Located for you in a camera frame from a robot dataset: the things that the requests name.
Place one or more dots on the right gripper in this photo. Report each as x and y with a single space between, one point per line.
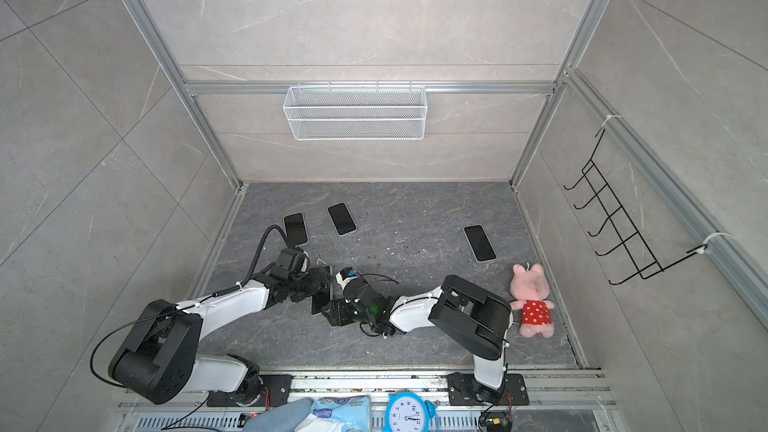
338 311

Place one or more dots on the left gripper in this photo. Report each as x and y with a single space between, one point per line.
321 280

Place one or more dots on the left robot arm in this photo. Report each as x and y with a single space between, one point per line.
159 358

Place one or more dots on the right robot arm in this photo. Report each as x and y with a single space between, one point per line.
475 318

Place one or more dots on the black phone far left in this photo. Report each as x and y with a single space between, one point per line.
295 228

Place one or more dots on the black phone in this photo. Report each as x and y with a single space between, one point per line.
295 228
342 219
479 242

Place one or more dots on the black phone centre left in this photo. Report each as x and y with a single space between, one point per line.
342 219

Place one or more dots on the black phone right side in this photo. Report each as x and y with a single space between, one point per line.
479 242

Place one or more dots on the blue wet wipes pack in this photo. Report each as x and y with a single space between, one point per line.
350 414

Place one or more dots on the blue alarm clock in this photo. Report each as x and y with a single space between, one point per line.
407 412

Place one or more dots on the grey-blue cloth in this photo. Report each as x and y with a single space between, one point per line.
285 418

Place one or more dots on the pink pig plush toy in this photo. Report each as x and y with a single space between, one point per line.
530 290

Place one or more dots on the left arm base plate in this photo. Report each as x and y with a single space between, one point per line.
267 391

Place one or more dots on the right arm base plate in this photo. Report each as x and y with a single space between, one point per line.
466 390

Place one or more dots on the white wire mesh basket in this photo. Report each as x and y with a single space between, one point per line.
377 112

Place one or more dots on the aluminium rail front frame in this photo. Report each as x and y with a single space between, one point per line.
537 400

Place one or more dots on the black wire hook rack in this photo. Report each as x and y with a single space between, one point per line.
630 240

